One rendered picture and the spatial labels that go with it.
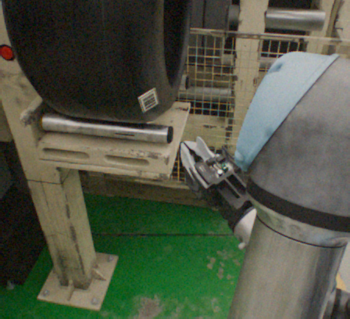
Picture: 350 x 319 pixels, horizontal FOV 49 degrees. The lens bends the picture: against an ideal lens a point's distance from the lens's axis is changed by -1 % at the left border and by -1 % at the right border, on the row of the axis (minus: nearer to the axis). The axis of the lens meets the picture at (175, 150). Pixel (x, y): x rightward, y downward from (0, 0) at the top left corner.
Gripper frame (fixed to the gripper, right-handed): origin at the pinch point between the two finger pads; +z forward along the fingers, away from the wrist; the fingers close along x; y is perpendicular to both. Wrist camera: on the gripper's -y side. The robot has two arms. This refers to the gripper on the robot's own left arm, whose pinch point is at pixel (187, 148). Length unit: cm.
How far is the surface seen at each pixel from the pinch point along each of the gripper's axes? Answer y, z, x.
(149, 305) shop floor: -96, 16, 34
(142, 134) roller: -10.3, 19.1, 4.0
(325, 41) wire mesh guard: -26, 25, -62
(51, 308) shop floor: -87, 34, 68
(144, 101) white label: 5.0, 12.5, 1.6
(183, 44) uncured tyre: -9.4, 39.0, -20.7
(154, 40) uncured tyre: 16.7, 12.6, -4.8
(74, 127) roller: -7.1, 30.6, 17.1
